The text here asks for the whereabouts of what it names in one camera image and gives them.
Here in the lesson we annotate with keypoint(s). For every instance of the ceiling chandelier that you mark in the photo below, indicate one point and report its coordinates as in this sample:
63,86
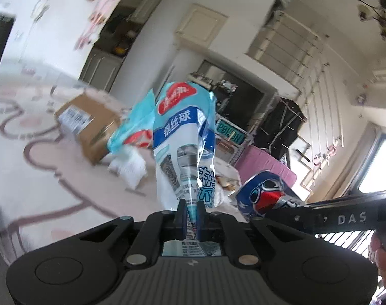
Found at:
367,12

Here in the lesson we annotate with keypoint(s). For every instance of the white tissue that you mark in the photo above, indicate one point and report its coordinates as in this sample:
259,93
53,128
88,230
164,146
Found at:
129,165

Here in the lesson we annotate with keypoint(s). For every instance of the pink cartoon tablecloth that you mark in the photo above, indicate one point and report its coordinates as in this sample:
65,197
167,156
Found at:
48,189

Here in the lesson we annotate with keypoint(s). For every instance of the white red plastic bag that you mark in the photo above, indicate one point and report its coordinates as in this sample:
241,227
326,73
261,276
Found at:
227,181

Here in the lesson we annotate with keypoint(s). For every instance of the person right hand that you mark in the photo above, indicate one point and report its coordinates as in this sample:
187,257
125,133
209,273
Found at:
379,256

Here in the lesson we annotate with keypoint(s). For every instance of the poison sign pet cage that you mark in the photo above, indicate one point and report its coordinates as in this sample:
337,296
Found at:
231,140

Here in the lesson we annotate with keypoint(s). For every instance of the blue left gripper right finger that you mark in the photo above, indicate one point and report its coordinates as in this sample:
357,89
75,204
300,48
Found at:
201,223

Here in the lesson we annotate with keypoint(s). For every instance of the blue white plastic package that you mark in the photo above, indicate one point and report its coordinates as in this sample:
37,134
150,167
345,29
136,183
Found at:
178,125

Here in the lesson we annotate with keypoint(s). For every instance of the crushed blue pepsi can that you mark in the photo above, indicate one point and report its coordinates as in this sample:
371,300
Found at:
264,192

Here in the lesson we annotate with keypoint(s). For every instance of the brown cardboard box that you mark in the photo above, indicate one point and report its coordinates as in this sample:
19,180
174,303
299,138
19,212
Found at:
90,123

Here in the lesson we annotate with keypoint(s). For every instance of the black vest on hanger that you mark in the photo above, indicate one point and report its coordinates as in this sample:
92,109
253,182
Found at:
280,128

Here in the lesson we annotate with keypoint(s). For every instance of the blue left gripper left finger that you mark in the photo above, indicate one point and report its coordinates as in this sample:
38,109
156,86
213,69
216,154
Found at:
180,220

